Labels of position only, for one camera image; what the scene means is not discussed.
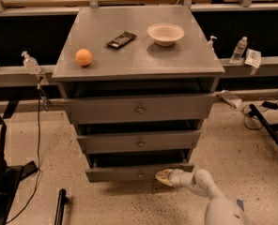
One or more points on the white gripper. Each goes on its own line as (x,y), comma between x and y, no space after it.
(177,178)

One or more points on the grey bottom drawer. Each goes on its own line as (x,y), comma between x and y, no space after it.
(131,166)

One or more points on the grey drawer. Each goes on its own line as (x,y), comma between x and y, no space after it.
(131,166)
(104,110)
(138,141)

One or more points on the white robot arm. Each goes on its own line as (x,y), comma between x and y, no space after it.
(220,209)

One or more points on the grey middle drawer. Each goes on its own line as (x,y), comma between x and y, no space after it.
(138,141)

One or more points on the grey wooden drawer cabinet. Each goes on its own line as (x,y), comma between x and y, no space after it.
(140,68)

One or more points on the grey top drawer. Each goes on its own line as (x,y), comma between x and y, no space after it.
(104,110)

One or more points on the black bar bottom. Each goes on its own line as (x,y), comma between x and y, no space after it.
(61,201)

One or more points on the blue tape cross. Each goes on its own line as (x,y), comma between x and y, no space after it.
(240,204)

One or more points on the black stand leg right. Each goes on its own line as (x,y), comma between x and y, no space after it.
(271,128)

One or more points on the small white pump bottle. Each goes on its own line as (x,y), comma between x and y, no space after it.
(211,41)

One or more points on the beige paper bowl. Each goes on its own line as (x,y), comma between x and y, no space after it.
(165,34)

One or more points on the black snack bar packet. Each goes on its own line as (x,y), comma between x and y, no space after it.
(121,40)

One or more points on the orange ball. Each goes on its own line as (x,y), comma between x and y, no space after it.
(83,57)

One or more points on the clear plastic water bottle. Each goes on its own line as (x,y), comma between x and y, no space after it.
(239,50)

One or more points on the white wipes packet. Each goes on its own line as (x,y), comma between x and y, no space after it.
(253,58)

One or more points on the black stand base left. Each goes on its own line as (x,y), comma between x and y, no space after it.
(10,176)

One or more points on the clear sanitizer pump bottle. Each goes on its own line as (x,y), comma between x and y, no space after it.
(30,63)

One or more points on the white box on rail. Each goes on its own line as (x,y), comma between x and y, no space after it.
(230,98)

